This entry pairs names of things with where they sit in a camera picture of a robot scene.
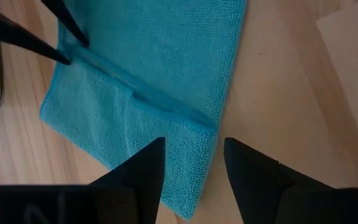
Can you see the blue microfiber towel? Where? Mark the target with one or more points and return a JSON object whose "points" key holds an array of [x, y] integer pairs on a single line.
{"points": [[151, 77]]}

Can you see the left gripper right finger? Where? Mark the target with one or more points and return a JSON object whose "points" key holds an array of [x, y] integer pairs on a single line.
{"points": [[253, 180]]}

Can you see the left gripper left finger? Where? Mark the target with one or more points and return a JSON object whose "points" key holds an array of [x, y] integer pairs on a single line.
{"points": [[148, 177]]}

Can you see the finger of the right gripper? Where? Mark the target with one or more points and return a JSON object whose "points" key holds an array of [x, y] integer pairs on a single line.
{"points": [[20, 37], [70, 21]]}

